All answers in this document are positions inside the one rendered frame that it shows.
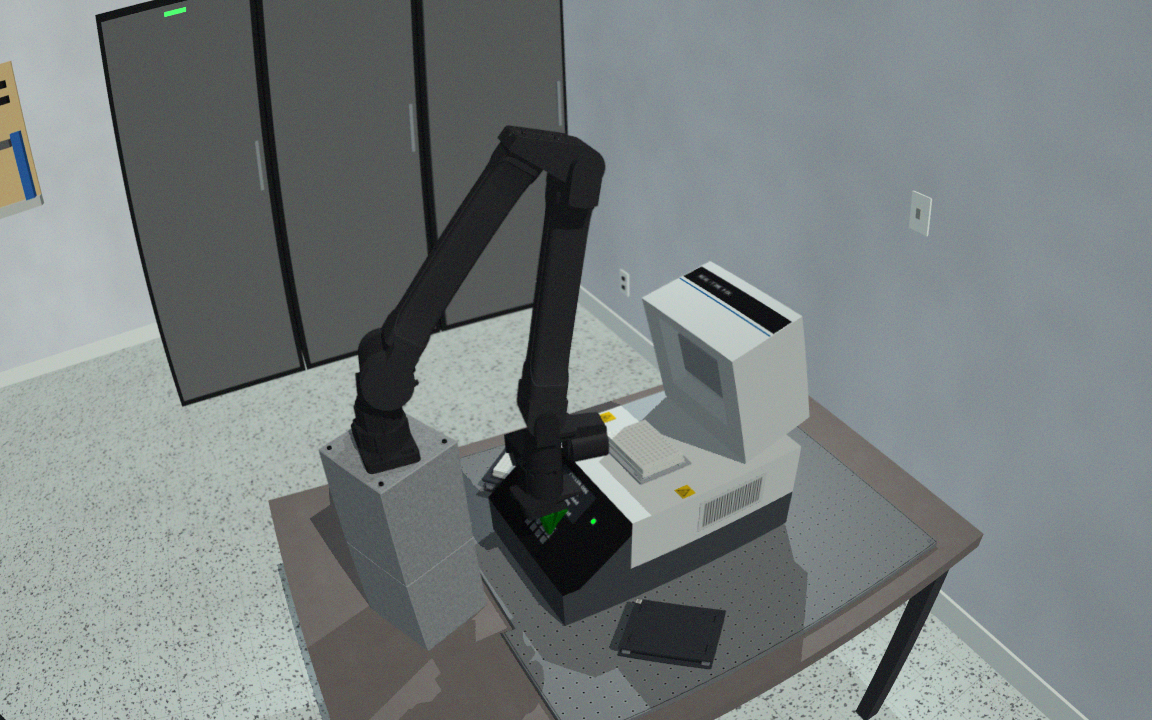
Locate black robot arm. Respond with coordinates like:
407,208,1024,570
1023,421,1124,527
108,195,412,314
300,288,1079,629
351,126,609,495

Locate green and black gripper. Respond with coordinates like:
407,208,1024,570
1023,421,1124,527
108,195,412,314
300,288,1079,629
510,464,582,535

